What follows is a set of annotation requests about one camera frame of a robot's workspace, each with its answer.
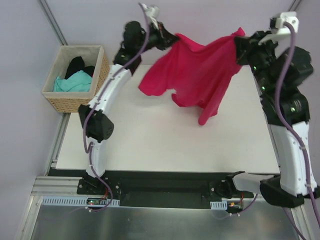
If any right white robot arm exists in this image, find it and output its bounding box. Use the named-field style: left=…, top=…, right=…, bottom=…
left=225, top=31, right=320, bottom=208

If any left slotted cable duct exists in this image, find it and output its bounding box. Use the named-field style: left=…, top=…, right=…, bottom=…
left=42, top=196, right=120, bottom=208

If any slotted cable duct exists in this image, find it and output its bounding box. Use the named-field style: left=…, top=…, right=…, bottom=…
left=42, top=196, right=120, bottom=208
left=210, top=200, right=228, bottom=211

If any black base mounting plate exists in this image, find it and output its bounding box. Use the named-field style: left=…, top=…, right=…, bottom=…
left=48, top=169, right=255, bottom=209

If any teal t shirt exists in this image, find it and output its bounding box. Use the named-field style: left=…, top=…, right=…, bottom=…
left=53, top=70, right=92, bottom=93

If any aluminium frame post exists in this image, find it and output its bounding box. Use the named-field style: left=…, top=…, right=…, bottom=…
left=37, top=0, right=68, bottom=46
left=287, top=0, right=303, bottom=12

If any pink t shirt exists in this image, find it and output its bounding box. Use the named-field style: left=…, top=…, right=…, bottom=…
left=138, top=27, right=246, bottom=126

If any black t shirt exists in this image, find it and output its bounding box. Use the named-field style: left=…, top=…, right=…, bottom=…
left=65, top=56, right=95, bottom=79

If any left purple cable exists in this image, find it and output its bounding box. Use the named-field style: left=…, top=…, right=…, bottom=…
left=82, top=2, right=116, bottom=213

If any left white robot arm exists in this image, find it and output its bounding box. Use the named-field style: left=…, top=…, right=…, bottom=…
left=78, top=21, right=179, bottom=195

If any left aluminium frame post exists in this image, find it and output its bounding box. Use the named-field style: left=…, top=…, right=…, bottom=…
left=37, top=0, right=68, bottom=46

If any right aluminium frame post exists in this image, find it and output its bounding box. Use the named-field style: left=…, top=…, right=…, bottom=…
left=287, top=0, right=303, bottom=12

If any right slotted cable duct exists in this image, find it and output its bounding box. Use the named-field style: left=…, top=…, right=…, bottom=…
left=210, top=200, right=228, bottom=211

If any aluminium front rail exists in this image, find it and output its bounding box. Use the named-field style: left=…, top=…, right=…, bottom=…
left=31, top=175, right=303, bottom=201

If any wicker laundry basket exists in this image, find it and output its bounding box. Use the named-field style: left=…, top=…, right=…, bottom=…
left=42, top=45, right=110, bottom=113

